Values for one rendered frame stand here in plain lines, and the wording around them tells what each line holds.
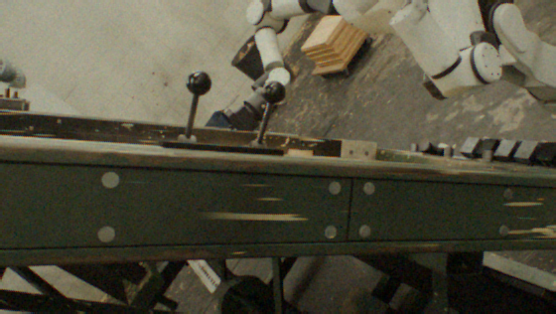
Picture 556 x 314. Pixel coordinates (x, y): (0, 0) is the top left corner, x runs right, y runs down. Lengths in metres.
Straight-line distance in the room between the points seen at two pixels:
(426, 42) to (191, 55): 5.68
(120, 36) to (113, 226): 5.92
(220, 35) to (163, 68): 0.90
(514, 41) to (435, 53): 0.54
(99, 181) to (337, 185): 0.25
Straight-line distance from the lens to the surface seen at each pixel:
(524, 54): 1.48
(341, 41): 4.44
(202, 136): 1.24
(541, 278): 1.87
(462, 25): 1.01
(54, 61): 6.29
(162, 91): 6.36
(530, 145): 1.35
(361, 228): 0.58
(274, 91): 0.73
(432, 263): 0.78
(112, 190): 0.48
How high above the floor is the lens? 1.64
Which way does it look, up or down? 22 degrees down
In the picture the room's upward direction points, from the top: 51 degrees counter-clockwise
